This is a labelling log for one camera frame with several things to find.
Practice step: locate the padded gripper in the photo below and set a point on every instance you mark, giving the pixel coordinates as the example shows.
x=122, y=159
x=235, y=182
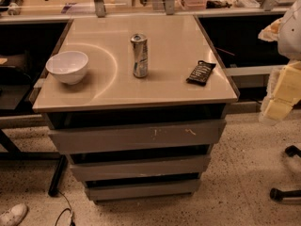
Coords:
x=291, y=32

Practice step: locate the grey bottom drawer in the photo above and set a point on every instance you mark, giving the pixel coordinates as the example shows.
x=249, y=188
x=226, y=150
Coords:
x=110, y=193

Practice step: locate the grey drawer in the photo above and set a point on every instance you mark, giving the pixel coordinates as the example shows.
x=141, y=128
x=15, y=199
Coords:
x=110, y=193
x=137, y=136
x=140, y=168

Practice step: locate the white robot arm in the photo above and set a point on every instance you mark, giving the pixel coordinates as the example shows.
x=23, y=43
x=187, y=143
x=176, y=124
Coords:
x=287, y=32

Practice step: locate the grey top drawer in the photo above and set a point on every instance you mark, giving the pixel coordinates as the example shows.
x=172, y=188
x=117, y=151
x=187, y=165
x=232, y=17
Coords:
x=137, y=136

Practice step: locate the grey middle drawer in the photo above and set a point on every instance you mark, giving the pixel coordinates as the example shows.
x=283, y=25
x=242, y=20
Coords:
x=140, y=168

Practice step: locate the grey drawer cabinet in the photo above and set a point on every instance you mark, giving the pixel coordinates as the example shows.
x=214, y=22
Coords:
x=145, y=118

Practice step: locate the black snack bar packet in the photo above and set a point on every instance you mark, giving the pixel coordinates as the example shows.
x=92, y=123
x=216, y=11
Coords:
x=201, y=73

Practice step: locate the black chair base leg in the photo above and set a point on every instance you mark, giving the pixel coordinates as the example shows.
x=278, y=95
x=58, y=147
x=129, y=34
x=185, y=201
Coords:
x=291, y=196

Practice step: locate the silver drink can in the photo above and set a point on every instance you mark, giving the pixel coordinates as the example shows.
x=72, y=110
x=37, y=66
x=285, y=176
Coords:
x=140, y=49

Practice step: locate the white ceramic bowl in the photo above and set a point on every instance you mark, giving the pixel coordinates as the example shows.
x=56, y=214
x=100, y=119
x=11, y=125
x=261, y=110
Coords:
x=68, y=67

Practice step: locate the black table leg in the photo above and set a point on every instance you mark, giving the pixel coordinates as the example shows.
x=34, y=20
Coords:
x=59, y=168

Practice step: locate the white shoe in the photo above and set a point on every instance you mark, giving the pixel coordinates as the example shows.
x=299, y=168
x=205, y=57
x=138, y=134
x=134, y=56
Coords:
x=14, y=215

